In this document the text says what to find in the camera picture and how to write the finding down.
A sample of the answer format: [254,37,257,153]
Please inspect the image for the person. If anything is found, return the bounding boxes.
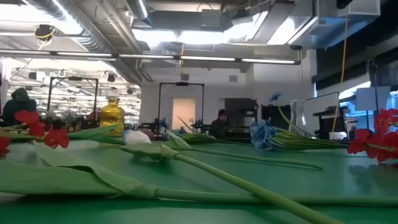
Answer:
[208,108,231,138]
[1,87,38,126]

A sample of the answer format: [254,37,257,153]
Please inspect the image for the red artificial flower bunch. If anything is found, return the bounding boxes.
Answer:
[346,108,398,165]
[0,108,71,157]

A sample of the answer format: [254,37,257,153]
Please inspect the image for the clear glass vase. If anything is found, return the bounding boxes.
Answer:
[289,99,307,136]

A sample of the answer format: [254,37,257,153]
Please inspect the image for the white artificial tulip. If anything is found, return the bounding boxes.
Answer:
[67,123,133,146]
[118,129,346,224]

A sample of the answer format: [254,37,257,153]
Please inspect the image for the yellow glass vase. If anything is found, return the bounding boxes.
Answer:
[99,96,126,138]

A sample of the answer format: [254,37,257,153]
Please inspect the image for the black ceiling camera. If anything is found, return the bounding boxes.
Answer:
[34,24,55,41]

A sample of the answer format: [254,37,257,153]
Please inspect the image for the green table mat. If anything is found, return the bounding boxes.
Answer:
[0,139,398,224]

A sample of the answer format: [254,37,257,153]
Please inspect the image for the black cabinet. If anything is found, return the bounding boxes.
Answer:
[223,98,259,139]

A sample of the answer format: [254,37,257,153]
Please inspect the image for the long ceiling light strip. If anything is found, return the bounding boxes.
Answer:
[0,49,302,65]

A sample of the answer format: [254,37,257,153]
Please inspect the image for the yellow hanging cable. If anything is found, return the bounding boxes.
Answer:
[331,14,349,133]

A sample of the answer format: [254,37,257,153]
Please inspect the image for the white board panel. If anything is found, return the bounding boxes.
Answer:
[303,91,340,135]

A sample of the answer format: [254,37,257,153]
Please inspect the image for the black background gantry frame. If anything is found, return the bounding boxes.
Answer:
[46,76,100,114]
[157,82,205,131]

